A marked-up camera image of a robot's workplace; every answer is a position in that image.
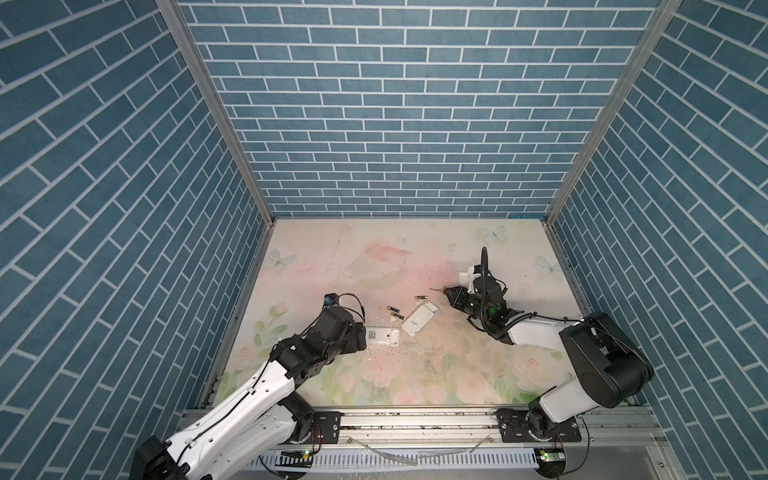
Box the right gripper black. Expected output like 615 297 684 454
443 285 490 325

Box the white remote with display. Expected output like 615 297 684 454
366 326 400 347

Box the grey white remote control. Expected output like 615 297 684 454
400 300 439 337

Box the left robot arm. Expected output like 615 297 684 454
129 305 367 479

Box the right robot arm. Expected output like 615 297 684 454
442 271 654 440

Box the left controller board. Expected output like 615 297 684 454
273 451 315 480

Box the controller board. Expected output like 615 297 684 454
273 451 315 480
533 448 567 479

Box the right controller board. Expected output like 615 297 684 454
533 448 567 479

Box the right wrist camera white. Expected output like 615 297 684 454
458 269 479 294

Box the black corrugated cable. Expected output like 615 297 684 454
478 246 538 340

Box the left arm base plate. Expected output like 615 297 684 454
288 410 342 445

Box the aluminium front rail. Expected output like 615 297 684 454
317 405 667 451

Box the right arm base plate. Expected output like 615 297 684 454
495 408 582 443

